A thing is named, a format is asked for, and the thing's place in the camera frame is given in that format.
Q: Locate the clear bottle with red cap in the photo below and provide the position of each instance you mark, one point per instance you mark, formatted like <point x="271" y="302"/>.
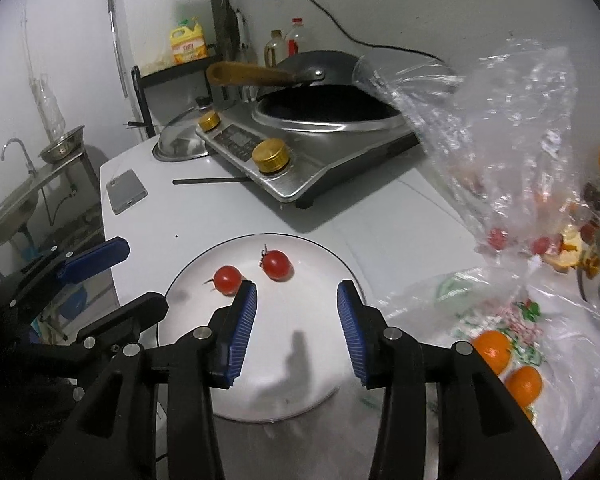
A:
<point x="296" y="40"/>

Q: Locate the yellow detergent bottle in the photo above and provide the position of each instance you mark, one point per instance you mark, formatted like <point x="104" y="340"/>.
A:
<point x="187" y="47"/>

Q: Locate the clear plastic bag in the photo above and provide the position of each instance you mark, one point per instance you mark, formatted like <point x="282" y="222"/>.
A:
<point x="505" y="125"/>

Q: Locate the silver faucet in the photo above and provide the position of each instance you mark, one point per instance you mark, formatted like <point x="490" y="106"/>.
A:
<point x="17" y="144"/>

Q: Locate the black metal rack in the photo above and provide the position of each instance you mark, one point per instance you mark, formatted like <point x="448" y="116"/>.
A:
<point x="170" y="74"/>

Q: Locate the grey vertical pipe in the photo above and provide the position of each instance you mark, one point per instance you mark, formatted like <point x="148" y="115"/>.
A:
<point x="214" y="10"/>

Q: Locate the printed white plastic bag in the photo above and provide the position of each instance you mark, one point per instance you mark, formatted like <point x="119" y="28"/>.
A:
<point x="565" y="340"/>

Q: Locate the red cherry tomato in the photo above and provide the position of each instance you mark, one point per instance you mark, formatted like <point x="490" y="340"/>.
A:
<point x="227" y="280"/>
<point x="277" y="265"/>

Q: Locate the steel bowl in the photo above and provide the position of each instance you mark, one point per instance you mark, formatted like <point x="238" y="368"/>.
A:
<point x="60" y="147"/>

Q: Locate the black chopstick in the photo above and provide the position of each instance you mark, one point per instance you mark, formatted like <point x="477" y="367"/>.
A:
<point x="205" y="180"/>

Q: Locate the stainless steel sink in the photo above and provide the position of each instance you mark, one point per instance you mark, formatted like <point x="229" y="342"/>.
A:
<point x="10" y="210"/>

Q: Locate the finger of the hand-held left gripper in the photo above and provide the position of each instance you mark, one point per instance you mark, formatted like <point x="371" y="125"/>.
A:
<point x="95" y="260"/>
<point x="130" y="312"/>

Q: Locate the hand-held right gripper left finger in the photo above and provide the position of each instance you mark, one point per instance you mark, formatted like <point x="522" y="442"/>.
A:
<point x="242" y="330"/>

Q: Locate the orange peel scraps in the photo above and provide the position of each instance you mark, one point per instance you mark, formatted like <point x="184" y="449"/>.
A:
<point x="570" y="252"/>

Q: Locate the white round plate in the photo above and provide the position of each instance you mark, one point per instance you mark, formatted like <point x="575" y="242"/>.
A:
<point x="300" y="300"/>

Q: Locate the black folded umbrella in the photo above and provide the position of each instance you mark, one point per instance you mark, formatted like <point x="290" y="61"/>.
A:
<point x="228" y="25"/>

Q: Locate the bagged cherry tomato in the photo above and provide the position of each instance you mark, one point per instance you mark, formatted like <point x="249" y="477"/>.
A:
<point x="497" y="237"/>
<point x="587" y="230"/>
<point x="541" y="245"/>

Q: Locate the white refrigerator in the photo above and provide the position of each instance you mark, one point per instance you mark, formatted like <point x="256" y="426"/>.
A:
<point x="80" y="50"/>

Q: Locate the steel induction cooker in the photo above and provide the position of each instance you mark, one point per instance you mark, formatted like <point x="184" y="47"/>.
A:
<point x="330" y="150"/>

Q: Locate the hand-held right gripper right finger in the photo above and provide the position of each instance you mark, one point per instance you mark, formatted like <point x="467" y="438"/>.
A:
<point x="350" y="330"/>

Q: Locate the steel wok lid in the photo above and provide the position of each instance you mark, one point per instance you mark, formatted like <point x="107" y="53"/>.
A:
<point x="177" y="142"/>

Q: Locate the grey smartphone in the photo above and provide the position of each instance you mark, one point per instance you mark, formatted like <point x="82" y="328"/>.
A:
<point x="126" y="191"/>

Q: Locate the clear hanging plastic bottle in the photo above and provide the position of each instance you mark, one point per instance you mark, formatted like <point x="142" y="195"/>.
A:
<point x="49" y="107"/>

